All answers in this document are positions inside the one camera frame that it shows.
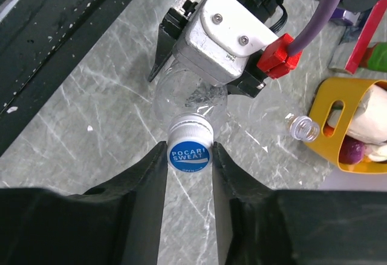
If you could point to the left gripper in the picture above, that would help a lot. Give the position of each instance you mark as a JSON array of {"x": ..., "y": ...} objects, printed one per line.
[{"x": 170, "y": 29}]

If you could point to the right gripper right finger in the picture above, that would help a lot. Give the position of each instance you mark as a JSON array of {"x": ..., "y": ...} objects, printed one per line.
[{"x": 258, "y": 225}]

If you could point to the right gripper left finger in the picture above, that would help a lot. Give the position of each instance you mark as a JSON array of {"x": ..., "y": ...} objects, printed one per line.
[{"x": 116, "y": 222}]

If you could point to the clear plastic bottle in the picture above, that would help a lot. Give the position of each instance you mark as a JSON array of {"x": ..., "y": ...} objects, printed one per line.
[
  {"x": 181, "y": 91},
  {"x": 277, "y": 117}
]

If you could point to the blue white bottle cap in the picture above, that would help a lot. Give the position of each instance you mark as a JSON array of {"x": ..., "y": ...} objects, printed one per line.
[{"x": 190, "y": 138}]

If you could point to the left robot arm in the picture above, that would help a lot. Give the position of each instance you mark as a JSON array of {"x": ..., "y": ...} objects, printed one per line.
[{"x": 283, "y": 55}]

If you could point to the green glass bottle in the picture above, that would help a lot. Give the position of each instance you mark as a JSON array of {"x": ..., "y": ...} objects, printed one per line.
[{"x": 375, "y": 57}]

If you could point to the orange toy fruit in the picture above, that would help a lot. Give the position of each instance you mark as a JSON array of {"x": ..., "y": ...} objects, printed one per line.
[{"x": 328, "y": 130}]

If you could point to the purple toy onion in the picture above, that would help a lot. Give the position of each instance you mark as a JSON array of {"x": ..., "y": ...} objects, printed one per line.
[{"x": 352, "y": 151}]

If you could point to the white paper roll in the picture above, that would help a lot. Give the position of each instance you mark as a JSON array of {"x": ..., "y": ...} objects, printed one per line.
[{"x": 368, "y": 124}]

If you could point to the yellow plastic basket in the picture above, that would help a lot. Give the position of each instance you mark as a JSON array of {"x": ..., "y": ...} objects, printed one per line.
[{"x": 327, "y": 94}]

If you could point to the purple silver toothpaste box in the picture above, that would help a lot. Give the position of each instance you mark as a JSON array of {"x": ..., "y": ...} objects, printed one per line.
[{"x": 347, "y": 18}]

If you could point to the red foil box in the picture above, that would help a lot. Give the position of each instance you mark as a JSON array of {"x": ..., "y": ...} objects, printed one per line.
[{"x": 365, "y": 37}]

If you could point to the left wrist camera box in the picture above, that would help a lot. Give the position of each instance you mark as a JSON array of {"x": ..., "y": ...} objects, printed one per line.
[{"x": 218, "y": 40}]

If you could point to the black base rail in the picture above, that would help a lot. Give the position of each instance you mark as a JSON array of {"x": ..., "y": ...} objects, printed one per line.
[{"x": 42, "y": 41}]

